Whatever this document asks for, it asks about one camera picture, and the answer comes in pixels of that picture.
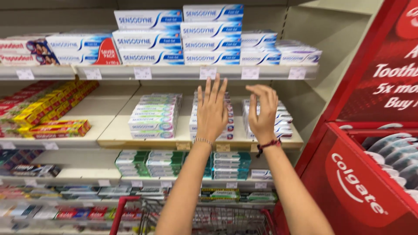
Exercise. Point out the person's right hand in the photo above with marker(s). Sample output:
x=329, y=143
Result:
x=266, y=117

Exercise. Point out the person's left hand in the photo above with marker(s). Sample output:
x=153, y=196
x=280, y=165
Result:
x=211, y=114

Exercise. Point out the stack of white navy toothpaste boxes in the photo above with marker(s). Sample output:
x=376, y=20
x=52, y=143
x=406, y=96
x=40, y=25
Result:
x=284, y=124

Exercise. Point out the stack of teal toothpaste boxes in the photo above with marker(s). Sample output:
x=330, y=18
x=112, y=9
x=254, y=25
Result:
x=232, y=165

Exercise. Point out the stack of white pastel toothpaste boxes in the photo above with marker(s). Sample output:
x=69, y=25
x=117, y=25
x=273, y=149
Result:
x=155, y=117

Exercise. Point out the small white toothpaste box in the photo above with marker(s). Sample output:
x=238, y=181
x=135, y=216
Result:
x=261, y=174

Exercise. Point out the stack of white purple toothpaste boxes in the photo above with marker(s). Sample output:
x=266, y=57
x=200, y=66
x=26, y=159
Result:
x=298, y=54

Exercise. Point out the stack of white blue toothpaste boxes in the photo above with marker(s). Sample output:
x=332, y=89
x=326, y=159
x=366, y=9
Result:
x=196, y=42

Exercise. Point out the stack of green white toothpaste boxes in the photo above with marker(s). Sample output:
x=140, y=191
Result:
x=150, y=163

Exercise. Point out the row of white price tags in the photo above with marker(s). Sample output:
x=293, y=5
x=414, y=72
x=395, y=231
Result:
x=142, y=73

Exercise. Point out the row of green toothpaste boxes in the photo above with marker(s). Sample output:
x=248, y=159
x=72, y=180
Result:
x=238, y=195

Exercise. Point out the beige metal shelf rack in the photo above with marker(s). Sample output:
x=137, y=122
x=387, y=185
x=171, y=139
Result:
x=104, y=107

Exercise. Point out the red cardboard display stand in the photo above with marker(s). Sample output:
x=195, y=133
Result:
x=356, y=182

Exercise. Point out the heap of packed toothbrushes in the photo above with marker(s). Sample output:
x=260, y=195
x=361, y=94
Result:
x=395, y=156

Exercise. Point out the row of grey toothpaste boxes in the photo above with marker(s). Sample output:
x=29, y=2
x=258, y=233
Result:
x=91, y=192

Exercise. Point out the toothpaste twin pack red label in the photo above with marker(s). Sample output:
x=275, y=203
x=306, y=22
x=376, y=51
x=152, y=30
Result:
x=78, y=49

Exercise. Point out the row of red blue toothpaste boxes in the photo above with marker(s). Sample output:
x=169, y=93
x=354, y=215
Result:
x=98, y=213

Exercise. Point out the row of red yellow toothpaste boxes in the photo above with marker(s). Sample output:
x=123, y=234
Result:
x=45, y=111

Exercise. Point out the stack of dark toothpaste boxes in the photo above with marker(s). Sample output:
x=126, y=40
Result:
x=29, y=165

